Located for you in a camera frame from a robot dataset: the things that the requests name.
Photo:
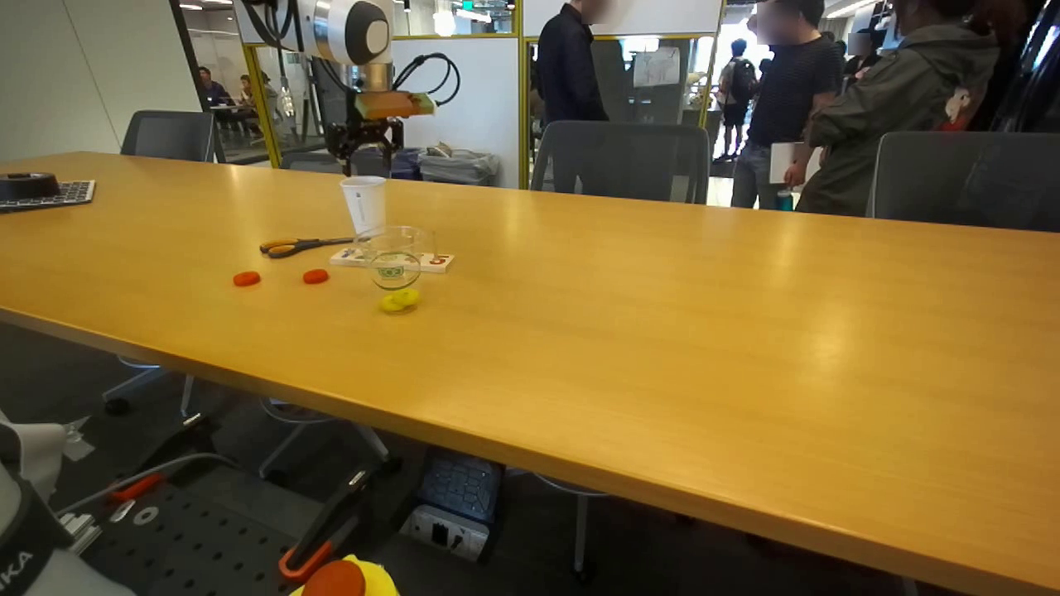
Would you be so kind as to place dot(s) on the wooden number puzzle board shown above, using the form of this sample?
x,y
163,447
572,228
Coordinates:
x,y
439,261

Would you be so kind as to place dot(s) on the person in black jacket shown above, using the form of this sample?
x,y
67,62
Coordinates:
x,y
567,66

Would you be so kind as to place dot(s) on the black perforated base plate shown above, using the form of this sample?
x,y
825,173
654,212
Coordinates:
x,y
211,535

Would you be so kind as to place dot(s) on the yellow partition post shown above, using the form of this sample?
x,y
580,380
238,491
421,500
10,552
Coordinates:
x,y
521,109
264,105

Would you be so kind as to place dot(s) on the white power strip box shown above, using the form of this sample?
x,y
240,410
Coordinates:
x,y
450,532

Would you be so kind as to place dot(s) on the grey keyboard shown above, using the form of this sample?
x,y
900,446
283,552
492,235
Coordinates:
x,y
71,195

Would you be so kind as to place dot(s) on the person with black backpack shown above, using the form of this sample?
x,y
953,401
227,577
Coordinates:
x,y
737,86

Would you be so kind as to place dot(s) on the grey office chair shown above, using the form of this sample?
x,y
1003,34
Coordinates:
x,y
966,176
625,159
166,132

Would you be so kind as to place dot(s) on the black device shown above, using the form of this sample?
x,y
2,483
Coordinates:
x,y
28,187

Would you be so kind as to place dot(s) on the white paper cup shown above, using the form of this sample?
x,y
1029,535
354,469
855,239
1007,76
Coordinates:
x,y
365,205

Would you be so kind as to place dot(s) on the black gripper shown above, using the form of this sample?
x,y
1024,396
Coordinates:
x,y
358,131

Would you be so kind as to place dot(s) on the yellow emergency stop red button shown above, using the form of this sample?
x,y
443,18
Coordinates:
x,y
350,577

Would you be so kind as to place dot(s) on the person in dark t-shirt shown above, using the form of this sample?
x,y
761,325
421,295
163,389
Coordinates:
x,y
791,94

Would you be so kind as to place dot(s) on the orange disc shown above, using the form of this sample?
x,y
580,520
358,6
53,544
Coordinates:
x,y
248,279
315,276

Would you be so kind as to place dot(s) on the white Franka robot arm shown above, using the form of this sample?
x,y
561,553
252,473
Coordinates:
x,y
365,30

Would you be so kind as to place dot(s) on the person in green jacket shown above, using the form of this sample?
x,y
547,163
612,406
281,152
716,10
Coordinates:
x,y
896,109

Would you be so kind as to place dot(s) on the black orange bar clamp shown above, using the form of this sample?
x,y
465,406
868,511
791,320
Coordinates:
x,y
319,532

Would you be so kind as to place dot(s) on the grey table leg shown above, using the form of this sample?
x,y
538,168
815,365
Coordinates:
x,y
580,532

